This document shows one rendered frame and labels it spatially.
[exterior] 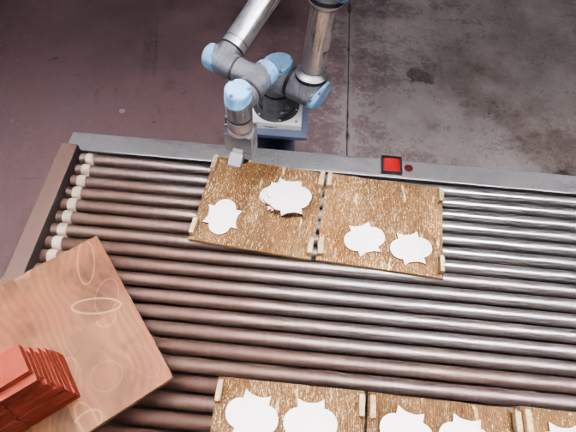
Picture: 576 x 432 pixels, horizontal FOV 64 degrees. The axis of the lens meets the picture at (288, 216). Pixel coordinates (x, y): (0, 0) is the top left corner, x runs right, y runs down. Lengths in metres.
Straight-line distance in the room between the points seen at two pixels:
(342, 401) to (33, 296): 0.91
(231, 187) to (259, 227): 0.19
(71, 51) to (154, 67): 0.64
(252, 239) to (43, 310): 0.64
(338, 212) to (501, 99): 2.20
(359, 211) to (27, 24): 3.21
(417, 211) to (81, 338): 1.11
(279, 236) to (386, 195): 0.41
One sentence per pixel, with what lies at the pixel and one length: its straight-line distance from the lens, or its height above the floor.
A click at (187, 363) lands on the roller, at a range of 1.43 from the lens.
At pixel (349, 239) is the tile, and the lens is 1.54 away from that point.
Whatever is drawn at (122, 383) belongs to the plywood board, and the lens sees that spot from 1.33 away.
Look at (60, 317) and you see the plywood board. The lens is 1.44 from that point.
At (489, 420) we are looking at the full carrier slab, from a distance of 1.48.
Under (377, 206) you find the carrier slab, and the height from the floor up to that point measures 0.94.
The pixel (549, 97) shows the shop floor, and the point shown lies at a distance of 3.77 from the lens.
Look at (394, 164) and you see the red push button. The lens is 1.76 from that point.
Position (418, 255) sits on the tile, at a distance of 1.56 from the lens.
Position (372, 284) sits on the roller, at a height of 0.92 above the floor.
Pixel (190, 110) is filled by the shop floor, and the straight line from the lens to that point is 3.21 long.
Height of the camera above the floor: 2.29
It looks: 59 degrees down
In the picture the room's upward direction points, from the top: 3 degrees clockwise
